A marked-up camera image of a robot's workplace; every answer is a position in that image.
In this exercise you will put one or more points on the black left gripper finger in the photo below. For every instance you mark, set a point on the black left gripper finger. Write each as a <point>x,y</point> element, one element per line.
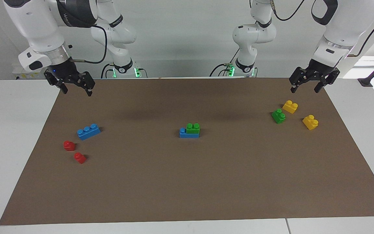
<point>330,78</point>
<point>298,77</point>

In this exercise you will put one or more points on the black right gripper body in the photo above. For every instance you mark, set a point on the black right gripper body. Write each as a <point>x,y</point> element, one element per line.
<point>64,73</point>

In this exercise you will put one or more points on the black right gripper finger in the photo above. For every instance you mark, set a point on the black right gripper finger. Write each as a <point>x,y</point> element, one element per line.
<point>88,82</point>
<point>54,79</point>

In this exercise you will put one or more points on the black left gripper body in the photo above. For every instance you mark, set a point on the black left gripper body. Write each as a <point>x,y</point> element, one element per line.
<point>317,71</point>

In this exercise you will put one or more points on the blue three-stud toy brick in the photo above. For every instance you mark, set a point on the blue three-stud toy brick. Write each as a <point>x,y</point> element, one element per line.
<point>190,136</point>
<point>88,132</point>

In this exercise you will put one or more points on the green two-stud toy brick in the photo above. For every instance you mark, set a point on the green two-stud toy brick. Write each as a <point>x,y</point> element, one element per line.
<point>278,117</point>
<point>193,129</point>

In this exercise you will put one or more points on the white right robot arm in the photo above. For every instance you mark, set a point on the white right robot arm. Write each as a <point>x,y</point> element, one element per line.
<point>34,22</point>

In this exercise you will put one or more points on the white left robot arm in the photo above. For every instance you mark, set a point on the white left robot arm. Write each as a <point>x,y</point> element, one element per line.
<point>339,19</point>

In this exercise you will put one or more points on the white power strip box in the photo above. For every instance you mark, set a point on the white power strip box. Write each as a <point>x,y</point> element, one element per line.
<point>31,75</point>

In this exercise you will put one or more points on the yellow two-stud toy brick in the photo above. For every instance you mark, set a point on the yellow two-stud toy brick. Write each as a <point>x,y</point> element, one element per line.
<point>290,107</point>
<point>311,123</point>

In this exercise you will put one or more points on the small red toy brick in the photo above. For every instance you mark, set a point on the small red toy brick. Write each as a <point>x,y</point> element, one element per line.
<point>69,146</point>
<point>80,158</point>

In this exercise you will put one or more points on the brown table mat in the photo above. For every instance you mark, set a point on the brown table mat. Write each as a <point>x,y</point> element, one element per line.
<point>187,178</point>

